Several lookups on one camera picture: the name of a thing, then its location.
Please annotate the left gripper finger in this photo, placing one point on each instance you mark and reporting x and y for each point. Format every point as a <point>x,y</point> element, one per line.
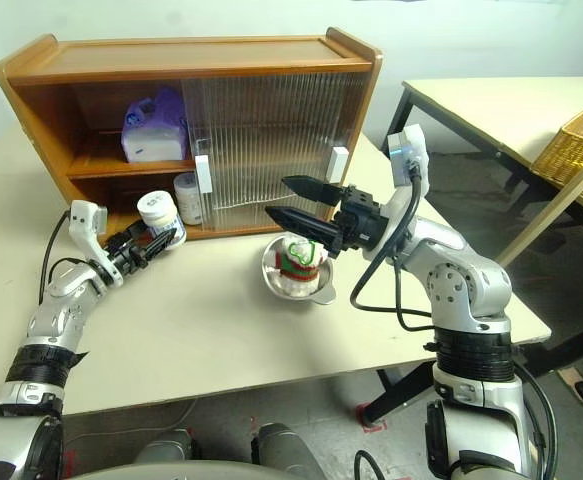
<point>135,232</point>
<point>162,243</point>

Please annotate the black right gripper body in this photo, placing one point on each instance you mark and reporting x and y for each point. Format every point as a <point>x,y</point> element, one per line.
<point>366,225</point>

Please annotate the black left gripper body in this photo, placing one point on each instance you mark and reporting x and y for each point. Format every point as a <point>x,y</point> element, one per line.
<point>126,255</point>

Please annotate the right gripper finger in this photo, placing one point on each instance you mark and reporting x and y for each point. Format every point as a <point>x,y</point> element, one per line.
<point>313,190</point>
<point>306,226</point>

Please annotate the white plastic jar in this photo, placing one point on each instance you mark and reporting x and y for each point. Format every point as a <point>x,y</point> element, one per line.
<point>186,197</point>
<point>158,212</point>

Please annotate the knitted Christmas doll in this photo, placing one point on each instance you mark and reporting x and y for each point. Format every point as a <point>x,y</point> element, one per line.
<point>296,270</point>

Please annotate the metal bowl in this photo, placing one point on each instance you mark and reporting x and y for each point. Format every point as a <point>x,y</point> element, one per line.
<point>321,290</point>

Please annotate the ribbed clear sliding door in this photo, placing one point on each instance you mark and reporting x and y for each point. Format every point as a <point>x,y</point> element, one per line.
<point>356,115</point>
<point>251,150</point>

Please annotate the purple tissue pack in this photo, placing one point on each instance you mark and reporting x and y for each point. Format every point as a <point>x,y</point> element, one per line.
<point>151,145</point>

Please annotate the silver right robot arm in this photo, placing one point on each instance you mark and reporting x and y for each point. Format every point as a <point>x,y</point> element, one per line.
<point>471,285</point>

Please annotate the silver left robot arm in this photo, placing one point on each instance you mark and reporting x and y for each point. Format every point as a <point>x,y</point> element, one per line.
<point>56,320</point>

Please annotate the wooden cabinet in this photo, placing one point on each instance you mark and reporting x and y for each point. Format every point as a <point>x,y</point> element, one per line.
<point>196,52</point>

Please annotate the black table leg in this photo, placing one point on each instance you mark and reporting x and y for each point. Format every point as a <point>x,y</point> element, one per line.
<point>571,345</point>
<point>396,395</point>

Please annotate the beige wooden beam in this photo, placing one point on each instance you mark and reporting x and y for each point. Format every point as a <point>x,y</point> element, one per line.
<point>546,222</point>

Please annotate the beige table with black legs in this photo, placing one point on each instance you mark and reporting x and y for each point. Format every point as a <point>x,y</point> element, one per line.
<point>496,100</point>

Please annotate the dark grey rounded shape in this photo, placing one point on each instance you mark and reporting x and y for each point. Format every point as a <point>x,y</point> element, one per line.
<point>283,445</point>
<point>163,445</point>

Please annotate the red floor tape mark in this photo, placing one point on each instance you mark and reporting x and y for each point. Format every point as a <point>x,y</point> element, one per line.
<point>373,426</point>

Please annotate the wicker basket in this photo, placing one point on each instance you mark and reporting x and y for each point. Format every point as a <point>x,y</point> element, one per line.
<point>576,145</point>

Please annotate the silver robot torso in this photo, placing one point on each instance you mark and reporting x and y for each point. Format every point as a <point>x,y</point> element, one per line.
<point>196,472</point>

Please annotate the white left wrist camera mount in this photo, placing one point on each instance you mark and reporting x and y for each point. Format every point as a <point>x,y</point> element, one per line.
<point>83,215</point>

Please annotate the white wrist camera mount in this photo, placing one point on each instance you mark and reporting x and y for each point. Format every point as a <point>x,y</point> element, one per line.
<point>411,150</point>
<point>83,215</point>

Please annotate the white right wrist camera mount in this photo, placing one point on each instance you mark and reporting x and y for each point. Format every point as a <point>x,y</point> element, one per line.
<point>411,150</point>

